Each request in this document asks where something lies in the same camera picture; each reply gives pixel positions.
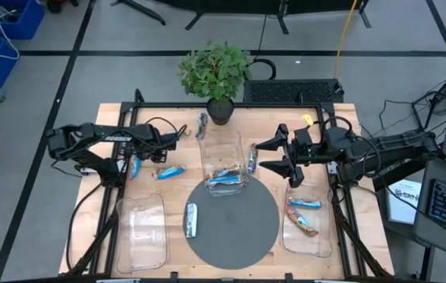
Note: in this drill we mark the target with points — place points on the black perforated metal case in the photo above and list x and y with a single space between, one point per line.
289 91

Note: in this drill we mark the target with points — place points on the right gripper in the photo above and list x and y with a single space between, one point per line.
305 157

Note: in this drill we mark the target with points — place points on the white paper sign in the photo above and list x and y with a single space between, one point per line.
403 204

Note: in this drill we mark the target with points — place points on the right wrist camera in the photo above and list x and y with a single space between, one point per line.
303 137

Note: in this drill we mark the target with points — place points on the green granola bar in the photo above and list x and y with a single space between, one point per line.
201 126
252 159

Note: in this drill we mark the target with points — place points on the black partition panel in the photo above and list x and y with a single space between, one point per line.
226 4

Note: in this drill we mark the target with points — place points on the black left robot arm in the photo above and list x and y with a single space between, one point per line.
89 135

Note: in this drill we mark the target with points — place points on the blue white granola bar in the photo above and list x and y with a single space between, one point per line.
191 220

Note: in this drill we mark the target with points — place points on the black metal table frame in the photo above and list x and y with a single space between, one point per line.
167 105

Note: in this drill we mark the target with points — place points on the clear plastic bin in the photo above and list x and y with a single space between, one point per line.
222 149
140 251
309 245

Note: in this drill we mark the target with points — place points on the blue granola bar orange ends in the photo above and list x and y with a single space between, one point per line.
226 171

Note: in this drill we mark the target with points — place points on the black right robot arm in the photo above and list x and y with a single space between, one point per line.
395 145

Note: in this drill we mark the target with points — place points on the green potted plant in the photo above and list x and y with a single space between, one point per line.
214 74

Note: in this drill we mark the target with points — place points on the yellow tape tag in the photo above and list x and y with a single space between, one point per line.
308 120

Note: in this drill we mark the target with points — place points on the blue granola bar red end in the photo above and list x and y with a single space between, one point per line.
305 203

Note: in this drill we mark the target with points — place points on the silver corner bracket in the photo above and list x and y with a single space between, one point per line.
332 168

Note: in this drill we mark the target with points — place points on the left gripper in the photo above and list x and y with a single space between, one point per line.
163 143

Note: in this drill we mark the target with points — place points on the grey round woven placemat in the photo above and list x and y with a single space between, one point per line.
238 236

